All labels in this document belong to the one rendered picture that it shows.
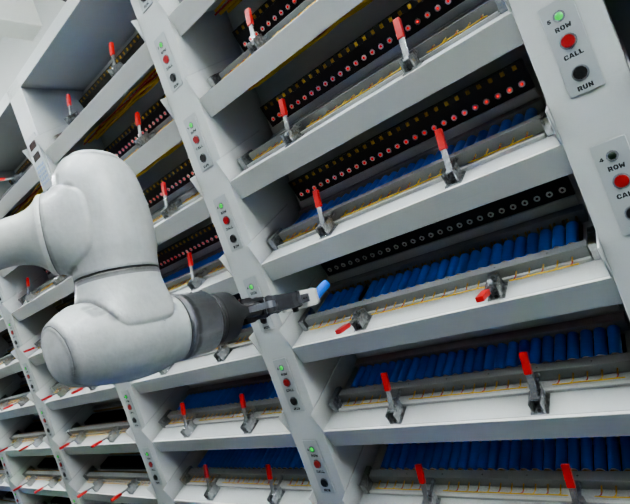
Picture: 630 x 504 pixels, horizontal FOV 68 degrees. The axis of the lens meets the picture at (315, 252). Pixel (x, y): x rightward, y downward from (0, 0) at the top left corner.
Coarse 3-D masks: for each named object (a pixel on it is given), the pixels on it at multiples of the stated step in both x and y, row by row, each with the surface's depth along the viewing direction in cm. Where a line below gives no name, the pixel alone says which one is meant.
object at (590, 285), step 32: (512, 224) 84; (512, 288) 72; (544, 288) 68; (576, 288) 65; (608, 288) 63; (288, 320) 100; (384, 320) 86; (416, 320) 80; (448, 320) 77; (480, 320) 75; (512, 320) 72; (320, 352) 96; (352, 352) 92
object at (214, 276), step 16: (192, 240) 135; (208, 240) 132; (160, 256) 145; (176, 256) 142; (192, 256) 138; (208, 256) 131; (224, 256) 105; (176, 272) 140; (192, 272) 116; (208, 272) 120; (224, 272) 113; (176, 288) 130; (192, 288) 116; (208, 288) 111; (224, 288) 109
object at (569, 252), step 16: (528, 256) 73; (544, 256) 70; (560, 256) 69; (576, 256) 68; (480, 272) 77; (512, 272) 74; (528, 272) 71; (544, 272) 70; (416, 288) 84; (432, 288) 82; (448, 288) 81; (480, 288) 76; (352, 304) 94; (368, 304) 91; (384, 304) 89; (320, 320) 99
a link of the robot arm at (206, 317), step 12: (180, 300) 61; (192, 300) 62; (204, 300) 63; (192, 312) 61; (204, 312) 62; (216, 312) 63; (192, 324) 60; (204, 324) 61; (216, 324) 63; (204, 336) 62; (216, 336) 63; (192, 348) 61; (204, 348) 63
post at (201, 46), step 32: (160, 32) 102; (192, 32) 104; (224, 32) 113; (160, 64) 104; (192, 64) 101; (192, 96) 101; (256, 96) 115; (224, 128) 103; (256, 128) 111; (192, 160) 105; (224, 192) 101; (256, 192) 105; (288, 192) 113; (256, 224) 102; (288, 288) 104; (288, 352) 100; (320, 384) 102; (288, 416) 104; (320, 448) 100; (352, 448) 104
